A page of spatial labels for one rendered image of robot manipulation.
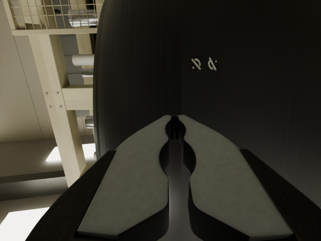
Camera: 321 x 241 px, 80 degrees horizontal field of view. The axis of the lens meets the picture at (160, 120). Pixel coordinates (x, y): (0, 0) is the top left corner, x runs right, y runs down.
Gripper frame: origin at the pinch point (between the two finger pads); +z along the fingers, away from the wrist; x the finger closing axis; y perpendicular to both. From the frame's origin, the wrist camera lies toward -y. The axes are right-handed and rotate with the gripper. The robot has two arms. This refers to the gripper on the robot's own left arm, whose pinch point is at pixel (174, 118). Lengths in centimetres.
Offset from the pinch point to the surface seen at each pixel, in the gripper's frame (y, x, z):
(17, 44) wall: 55, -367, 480
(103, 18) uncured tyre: -5.4, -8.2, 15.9
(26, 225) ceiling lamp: 269, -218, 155
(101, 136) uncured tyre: 6.2, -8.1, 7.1
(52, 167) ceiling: 297, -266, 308
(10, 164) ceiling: 297, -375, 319
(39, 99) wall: 195, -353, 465
